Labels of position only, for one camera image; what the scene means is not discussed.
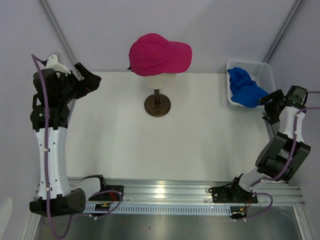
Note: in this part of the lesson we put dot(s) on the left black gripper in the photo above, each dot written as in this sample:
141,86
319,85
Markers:
90,82

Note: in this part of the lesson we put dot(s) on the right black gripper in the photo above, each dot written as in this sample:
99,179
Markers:
276,96

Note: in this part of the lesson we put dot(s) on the blue baseball cap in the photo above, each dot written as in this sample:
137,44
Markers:
245,91

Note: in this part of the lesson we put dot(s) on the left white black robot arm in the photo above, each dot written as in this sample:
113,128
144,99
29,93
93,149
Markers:
55,89

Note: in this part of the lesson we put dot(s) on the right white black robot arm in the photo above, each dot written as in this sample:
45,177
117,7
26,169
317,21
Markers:
284,154

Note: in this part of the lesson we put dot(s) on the white perforated plastic basket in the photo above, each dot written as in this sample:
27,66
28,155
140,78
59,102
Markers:
260,72

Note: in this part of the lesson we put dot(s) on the cream mannequin head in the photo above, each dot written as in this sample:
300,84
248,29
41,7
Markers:
157,82

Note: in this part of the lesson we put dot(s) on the left corner aluminium profile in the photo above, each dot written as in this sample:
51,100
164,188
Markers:
53,22

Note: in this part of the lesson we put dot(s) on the corner aluminium profile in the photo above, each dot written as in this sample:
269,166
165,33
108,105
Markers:
53,22
284,29

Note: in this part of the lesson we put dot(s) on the right corner aluminium profile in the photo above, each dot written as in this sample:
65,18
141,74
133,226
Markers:
284,29

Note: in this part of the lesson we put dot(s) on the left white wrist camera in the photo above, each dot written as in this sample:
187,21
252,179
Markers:
53,62

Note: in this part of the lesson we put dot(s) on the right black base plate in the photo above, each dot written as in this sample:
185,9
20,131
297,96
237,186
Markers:
232,195

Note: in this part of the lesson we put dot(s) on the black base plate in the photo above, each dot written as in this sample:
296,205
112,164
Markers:
232,195
114,193

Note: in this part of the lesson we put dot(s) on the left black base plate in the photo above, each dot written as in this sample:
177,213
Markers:
114,193

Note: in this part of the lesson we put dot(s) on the white slotted cable duct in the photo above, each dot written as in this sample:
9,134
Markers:
158,209

